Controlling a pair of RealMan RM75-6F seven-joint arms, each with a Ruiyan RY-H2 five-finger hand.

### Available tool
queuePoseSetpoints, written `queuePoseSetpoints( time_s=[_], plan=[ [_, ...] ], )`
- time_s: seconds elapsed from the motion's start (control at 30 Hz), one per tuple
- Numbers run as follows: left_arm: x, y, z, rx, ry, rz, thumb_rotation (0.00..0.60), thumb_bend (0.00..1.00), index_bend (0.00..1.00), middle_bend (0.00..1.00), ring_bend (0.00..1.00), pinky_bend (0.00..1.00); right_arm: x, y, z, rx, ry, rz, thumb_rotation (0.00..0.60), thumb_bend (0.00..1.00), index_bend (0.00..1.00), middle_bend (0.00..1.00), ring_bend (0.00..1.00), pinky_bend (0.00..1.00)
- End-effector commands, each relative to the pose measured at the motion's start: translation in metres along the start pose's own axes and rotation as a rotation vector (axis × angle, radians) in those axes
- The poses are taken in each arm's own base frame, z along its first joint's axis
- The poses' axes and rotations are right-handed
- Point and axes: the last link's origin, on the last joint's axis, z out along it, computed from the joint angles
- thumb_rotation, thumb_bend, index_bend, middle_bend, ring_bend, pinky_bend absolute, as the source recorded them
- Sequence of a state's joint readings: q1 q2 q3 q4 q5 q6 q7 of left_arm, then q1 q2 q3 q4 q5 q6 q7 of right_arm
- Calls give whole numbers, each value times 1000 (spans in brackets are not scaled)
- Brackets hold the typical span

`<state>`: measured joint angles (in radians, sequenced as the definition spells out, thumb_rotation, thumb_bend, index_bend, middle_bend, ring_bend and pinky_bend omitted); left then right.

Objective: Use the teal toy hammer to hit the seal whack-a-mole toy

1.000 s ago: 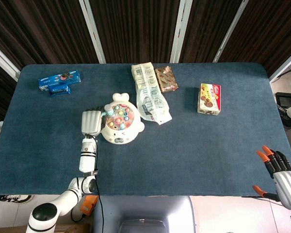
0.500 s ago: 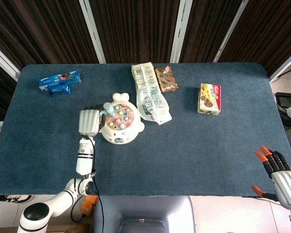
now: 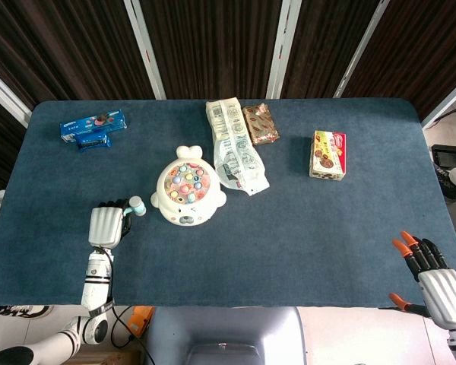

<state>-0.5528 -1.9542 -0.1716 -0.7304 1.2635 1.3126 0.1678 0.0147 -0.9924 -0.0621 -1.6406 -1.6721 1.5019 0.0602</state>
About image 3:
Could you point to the black box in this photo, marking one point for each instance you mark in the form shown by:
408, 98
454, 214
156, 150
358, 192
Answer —
446, 154

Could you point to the grey-blue robot torso base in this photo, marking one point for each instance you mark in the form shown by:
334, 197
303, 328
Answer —
224, 334

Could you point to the white black sneaker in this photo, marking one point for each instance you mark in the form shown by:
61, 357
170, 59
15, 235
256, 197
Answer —
26, 311

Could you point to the black shoe with white trouser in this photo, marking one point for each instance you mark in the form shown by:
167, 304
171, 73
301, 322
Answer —
450, 182

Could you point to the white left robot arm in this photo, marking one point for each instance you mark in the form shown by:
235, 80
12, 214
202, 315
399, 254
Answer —
95, 289

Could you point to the small blue Oreo pack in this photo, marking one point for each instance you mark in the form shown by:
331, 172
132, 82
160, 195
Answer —
93, 142

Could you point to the orange device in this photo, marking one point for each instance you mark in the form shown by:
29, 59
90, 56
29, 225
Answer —
140, 323

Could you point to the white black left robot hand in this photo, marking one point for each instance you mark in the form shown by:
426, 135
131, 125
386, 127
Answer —
104, 226

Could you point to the long blue Oreo box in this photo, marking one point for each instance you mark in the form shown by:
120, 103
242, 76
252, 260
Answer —
83, 123

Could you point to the brown gold snack package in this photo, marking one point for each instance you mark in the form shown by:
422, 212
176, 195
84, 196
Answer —
260, 123

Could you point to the white orange-tipped right robot hand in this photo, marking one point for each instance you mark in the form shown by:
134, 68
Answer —
444, 294

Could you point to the yellow red cookie box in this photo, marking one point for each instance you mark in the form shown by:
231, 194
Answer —
327, 156

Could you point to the mint green toy hammer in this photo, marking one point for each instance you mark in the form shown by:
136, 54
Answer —
138, 207

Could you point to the white printed plastic cracker bag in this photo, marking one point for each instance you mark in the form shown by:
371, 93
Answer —
235, 152

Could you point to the white partition post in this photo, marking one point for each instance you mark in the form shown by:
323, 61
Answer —
283, 49
361, 49
144, 49
448, 102
7, 97

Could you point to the blue felt table cloth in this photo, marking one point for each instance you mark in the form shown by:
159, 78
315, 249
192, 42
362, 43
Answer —
270, 247

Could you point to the white whack-a-mole toy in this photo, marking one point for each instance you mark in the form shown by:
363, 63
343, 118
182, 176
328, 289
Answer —
186, 186

